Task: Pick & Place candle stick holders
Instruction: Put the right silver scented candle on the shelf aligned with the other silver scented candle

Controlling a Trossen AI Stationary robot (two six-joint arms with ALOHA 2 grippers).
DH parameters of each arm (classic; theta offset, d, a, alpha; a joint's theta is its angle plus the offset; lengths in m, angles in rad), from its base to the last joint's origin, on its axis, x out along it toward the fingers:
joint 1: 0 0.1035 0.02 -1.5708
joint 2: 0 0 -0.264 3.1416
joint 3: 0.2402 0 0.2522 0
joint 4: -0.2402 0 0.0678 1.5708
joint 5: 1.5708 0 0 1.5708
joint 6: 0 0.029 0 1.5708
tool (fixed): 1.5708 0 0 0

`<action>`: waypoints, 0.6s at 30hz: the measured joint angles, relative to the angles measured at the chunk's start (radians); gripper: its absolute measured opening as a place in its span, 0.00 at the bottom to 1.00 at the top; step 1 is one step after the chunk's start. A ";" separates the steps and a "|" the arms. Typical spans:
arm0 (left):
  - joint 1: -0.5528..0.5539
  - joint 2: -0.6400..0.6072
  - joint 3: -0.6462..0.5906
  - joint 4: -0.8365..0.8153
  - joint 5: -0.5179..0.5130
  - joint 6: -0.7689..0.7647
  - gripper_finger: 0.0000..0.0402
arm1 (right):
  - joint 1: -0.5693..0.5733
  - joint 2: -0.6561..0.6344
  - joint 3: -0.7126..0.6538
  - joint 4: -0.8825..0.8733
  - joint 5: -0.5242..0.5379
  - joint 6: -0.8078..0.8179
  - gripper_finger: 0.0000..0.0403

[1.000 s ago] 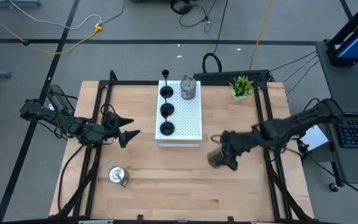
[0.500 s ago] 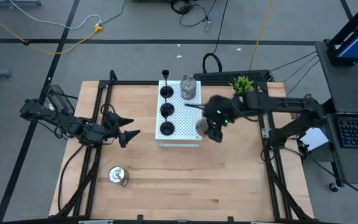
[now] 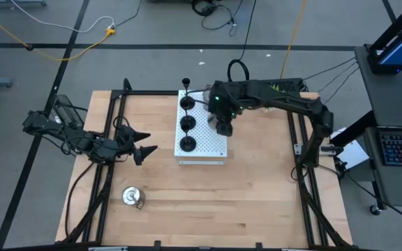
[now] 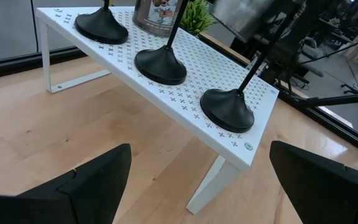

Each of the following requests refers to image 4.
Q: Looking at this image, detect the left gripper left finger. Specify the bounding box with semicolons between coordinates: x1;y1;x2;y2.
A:
18;143;133;224

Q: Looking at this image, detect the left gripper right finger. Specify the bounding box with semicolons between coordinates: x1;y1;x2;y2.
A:
269;140;358;224

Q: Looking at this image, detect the silver metal candle tin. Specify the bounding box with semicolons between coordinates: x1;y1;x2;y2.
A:
132;0;185;39

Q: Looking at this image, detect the green plant in white pot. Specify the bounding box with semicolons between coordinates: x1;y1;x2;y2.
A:
178;0;217;37

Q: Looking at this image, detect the white perforated metal shelf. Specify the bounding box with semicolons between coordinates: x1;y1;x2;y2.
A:
35;5;280;215

